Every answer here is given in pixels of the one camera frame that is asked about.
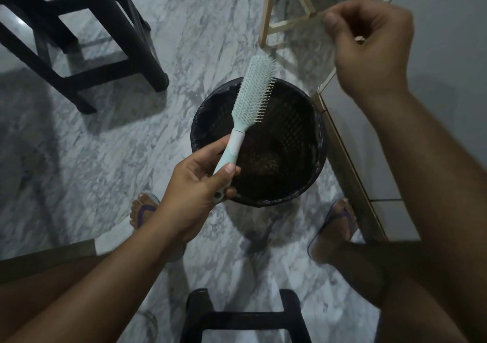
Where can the person's right hand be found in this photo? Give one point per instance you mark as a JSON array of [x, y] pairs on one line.
[[376, 57]]

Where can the person's left hand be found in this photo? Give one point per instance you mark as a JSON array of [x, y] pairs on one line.
[[190, 194]]

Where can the black waste bin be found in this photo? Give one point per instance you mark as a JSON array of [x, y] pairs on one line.
[[289, 126]]

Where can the mint green hairbrush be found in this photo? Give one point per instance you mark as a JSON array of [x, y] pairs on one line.
[[253, 87]]

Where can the person's right forearm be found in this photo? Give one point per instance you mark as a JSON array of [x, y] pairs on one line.
[[437, 202]]

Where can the purple flip-flop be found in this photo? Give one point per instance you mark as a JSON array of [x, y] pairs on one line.
[[348, 213], [146, 209]]

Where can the white cabinet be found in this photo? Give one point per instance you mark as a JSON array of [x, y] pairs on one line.
[[449, 68]]

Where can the light wooden table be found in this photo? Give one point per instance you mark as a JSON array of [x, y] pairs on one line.
[[266, 11]]

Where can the black plastic stool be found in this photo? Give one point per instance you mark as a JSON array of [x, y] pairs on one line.
[[243, 320]]

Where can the tall black stool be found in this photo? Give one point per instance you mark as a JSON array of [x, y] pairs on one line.
[[114, 19]]

